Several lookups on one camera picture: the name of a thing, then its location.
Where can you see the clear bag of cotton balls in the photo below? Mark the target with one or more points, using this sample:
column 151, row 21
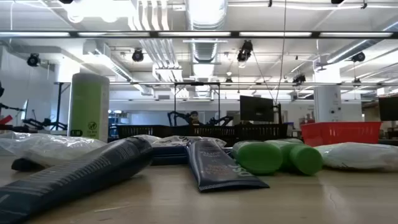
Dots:
column 53, row 149
column 357, row 155
column 186, row 140

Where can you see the dark blue shave butter tube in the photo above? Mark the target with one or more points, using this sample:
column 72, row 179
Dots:
column 214, row 168
column 77, row 174

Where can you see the green plastic bottle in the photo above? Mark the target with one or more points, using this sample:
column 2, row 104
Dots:
column 306, row 160
column 258, row 157

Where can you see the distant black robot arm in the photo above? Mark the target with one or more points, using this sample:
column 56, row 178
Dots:
column 40, row 123

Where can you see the person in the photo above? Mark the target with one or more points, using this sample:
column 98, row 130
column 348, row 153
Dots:
column 194, row 118

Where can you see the distant black robot rig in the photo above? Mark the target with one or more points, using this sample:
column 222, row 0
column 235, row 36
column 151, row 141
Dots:
column 178, row 116

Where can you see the black computer monitor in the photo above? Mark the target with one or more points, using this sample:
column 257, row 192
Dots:
column 388, row 109
column 256, row 109

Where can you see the black overhead spotlight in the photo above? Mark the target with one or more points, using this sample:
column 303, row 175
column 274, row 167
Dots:
column 33, row 59
column 358, row 57
column 137, row 55
column 244, row 53

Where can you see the green and white wipes canister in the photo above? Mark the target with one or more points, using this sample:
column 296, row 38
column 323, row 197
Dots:
column 88, row 105

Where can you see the white round pillar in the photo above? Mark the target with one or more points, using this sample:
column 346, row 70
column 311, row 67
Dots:
column 327, row 104

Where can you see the black tripod stand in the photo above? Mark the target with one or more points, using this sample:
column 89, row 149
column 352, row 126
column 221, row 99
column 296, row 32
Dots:
column 59, row 105

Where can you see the red plastic basket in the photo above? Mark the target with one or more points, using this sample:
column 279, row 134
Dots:
column 342, row 132

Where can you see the black aluminium rig frame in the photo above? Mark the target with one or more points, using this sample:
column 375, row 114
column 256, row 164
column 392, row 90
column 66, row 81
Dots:
column 236, row 35

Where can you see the silver ventilation duct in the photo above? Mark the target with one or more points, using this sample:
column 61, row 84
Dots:
column 206, row 18

